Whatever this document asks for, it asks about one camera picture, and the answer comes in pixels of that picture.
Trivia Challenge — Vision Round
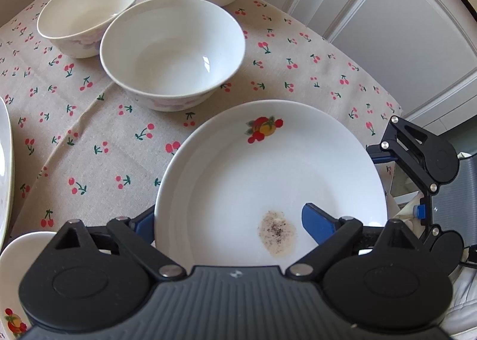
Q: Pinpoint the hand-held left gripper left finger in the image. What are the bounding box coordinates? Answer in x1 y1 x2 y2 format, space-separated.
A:
56 206 184 281

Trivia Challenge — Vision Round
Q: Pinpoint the grey ribbed fabric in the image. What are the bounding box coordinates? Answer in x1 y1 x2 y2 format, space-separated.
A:
453 154 477 251

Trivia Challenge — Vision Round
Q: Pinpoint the white fruit-print plate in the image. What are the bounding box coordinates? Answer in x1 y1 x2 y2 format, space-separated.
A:
0 231 56 340
154 99 388 270

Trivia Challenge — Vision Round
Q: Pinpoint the white cloth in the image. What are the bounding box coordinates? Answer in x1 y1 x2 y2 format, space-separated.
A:
442 269 477 340

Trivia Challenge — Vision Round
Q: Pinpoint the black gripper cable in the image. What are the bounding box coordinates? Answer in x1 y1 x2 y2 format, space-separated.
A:
461 245 477 269

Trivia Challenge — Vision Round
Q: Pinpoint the cherry-print beige tablecloth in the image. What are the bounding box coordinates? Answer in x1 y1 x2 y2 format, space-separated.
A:
0 0 405 251

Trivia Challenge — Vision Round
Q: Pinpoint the large plain white plate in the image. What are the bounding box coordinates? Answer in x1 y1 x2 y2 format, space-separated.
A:
0 97 14 251

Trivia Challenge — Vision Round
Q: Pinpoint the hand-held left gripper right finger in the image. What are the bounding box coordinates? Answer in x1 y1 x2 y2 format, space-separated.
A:
285 204 418 281

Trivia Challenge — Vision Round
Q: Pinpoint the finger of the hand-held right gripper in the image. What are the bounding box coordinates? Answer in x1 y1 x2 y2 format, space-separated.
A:
421 226 442 247
367 116 444 193

